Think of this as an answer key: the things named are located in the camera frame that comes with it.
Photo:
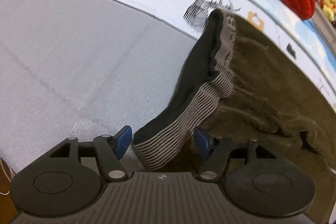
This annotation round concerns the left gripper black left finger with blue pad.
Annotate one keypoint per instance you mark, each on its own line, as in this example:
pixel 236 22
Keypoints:
pixel 71 175

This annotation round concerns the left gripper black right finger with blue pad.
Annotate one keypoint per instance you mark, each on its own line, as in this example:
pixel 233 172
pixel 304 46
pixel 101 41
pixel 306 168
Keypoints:
pixel 253 178

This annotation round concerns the brown corduroy pants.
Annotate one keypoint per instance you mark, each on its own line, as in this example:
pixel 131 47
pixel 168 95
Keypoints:
pixel 237 83

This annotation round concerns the grey bed sheet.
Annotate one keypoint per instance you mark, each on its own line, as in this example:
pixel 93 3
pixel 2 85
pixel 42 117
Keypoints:
pixel 81 68

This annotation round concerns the light blue patterned blanket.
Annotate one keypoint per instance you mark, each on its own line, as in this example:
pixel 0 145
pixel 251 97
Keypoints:
pixel 316 48

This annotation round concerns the yellow plush toys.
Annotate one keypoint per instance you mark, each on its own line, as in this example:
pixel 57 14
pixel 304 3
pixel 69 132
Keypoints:
pixel 328 7

